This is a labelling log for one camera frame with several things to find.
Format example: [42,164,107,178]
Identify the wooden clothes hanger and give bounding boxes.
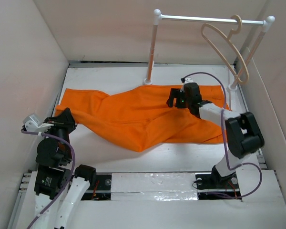
[200,14,250,84]

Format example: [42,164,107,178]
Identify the white clothes rack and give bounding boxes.
[142,9,276,113]

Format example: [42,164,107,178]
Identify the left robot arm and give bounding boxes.
[21,108,97,229]

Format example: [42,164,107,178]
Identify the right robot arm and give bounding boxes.
[166,83,265,188]

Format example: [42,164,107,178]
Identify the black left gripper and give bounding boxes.
[41,106,78,161]

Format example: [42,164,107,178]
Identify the orange trousers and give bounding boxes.
[56,85,223,152]

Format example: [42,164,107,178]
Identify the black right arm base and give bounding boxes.
[192,166,241,200]

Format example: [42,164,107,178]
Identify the white foam front panel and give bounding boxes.
[15,169,286,229]

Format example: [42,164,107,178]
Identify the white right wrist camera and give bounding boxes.
[180,77,193,92]

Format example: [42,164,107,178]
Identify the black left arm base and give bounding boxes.
[81,173,112,201]

